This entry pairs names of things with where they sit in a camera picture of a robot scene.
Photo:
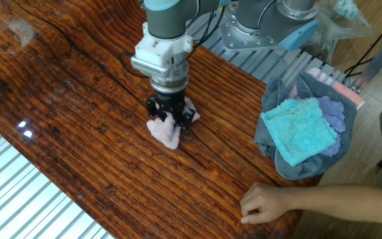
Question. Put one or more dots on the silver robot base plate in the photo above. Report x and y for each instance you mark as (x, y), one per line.
(240, 38)

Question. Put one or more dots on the grey towel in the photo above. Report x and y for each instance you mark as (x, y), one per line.
(310, 171)

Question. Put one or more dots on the pink striped cloth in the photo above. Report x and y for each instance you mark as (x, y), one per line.
(347, 91)

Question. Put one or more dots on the aluminium frame post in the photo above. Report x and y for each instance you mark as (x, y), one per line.
(378, 61)

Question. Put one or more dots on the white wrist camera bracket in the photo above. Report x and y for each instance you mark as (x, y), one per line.
(158, 56)

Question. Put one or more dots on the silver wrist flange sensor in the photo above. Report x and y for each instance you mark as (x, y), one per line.
(171, 81)

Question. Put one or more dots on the person's bare forearm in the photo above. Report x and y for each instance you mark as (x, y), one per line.
(343, 202)

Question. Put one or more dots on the turquoise fluffy cloth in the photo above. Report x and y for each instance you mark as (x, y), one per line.
(298, 131)

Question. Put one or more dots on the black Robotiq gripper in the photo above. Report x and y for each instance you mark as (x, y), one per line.
(169, 101)

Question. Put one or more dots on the pale pink fluffy cloth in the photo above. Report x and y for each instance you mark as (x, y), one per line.
(166, 134)

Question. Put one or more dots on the purple fluffy cloth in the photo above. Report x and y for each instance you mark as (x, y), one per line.
(333, 114)

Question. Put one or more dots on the clear plastic bag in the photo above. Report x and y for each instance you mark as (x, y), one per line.
(343, 31)

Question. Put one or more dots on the person's bare hand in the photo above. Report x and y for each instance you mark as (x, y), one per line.
(265, 202)

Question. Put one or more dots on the teal printed packet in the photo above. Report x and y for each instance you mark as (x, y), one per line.
(345, 8)

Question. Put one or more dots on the glossy wood grain table cover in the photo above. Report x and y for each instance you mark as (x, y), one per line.
(95, 149)

